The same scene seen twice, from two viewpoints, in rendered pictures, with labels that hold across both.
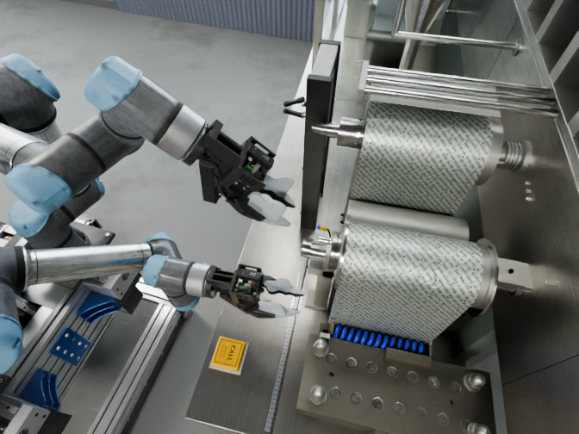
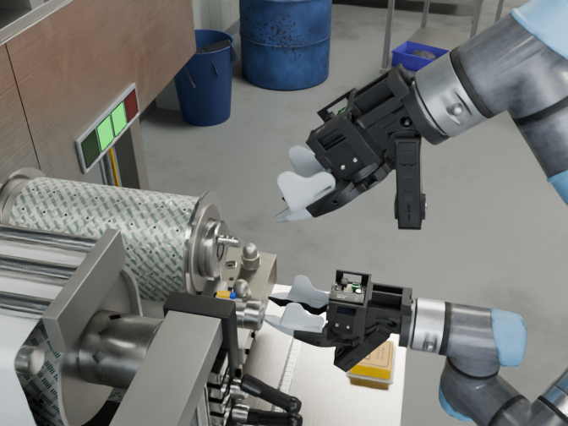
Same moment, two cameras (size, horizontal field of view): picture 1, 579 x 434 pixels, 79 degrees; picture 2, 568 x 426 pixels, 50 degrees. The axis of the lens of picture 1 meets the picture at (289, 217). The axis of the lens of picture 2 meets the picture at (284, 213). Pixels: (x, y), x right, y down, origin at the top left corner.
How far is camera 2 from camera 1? 0.96 m
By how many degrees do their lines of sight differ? 90
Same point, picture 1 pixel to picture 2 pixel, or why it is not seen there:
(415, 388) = not seen: hidden behind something
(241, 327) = (361, 395)
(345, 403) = not seen: hidden behind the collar
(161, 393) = not seen: outside the picture
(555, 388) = (41, 125)
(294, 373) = (277, 341)
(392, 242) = (137, 199)
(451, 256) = (64, 187)
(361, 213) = (150, 313)
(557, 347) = (19, 126)
